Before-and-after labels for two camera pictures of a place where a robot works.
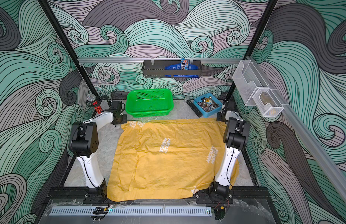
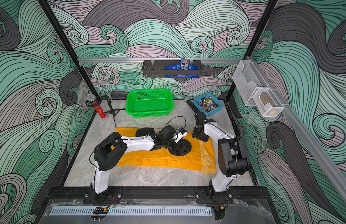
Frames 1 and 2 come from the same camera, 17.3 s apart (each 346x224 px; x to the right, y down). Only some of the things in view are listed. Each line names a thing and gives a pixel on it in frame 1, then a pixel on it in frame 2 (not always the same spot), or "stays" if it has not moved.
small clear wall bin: (267, 102) stays
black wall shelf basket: (172, 68) stays
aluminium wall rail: (160, 59) stays
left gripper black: (125, 121) → (178, 145)
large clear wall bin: (246, 78) stays
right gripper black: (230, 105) → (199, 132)
